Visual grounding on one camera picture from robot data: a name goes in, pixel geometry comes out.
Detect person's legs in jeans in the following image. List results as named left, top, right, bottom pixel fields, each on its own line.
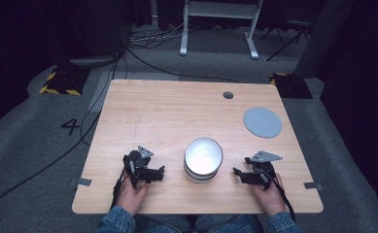
left=133, top=213, right=266, bottom=233

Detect hand-held gripper cable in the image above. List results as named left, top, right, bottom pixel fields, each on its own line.
left=110, top=166, right=127, bottom=210
left=263, top=171, right=296, bottom=223

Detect black yellow striped stand base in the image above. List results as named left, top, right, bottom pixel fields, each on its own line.
left=39, top=65, right=91, bottom=97

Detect grey round lid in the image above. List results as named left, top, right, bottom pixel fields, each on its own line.
left=242, top=106, right=283, bottom=140

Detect bundle of floor cables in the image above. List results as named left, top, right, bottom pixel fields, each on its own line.
left=127, top=18, right=192, bottom=50

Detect grey pillar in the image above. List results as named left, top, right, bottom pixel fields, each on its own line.
left=293, top=0, right=355, bottom=80

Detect grey tape strip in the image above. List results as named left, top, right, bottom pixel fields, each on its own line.
left=69, top=177, right=93, bottom=187
left=303, top=182, right=325, bottom=191

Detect left hand-held gripper cable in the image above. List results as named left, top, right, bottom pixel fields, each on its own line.
left=110, top=166, right=127, bottom=210

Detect black tripod stand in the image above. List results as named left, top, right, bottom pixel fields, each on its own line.
left=260, top=18, right=311, bottom=62

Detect long black floor cable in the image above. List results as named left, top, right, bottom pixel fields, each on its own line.
left=0, top=52, right=121, bottom=216

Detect person's right hand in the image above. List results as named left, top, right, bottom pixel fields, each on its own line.
left=250, top=174, right=289, bottom=217

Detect white round container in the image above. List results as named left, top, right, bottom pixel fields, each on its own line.
left=183, top=137, right=224, bottom=183

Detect white metal desk frame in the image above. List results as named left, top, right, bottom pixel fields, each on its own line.
left=179, top=0, right=264, bottom=60

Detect right hand-held gripper cable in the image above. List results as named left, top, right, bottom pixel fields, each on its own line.
left=263, top=171, right=296, bottom=223

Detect person's left hand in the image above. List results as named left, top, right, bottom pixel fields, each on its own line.
left=115, top=179, right=151, bottom=216

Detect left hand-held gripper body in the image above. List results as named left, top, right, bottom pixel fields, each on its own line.
left=122, top=145, right=155, bottom=189

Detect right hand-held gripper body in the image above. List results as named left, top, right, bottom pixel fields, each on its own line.
left=244, top=150, right=284, bottom=191

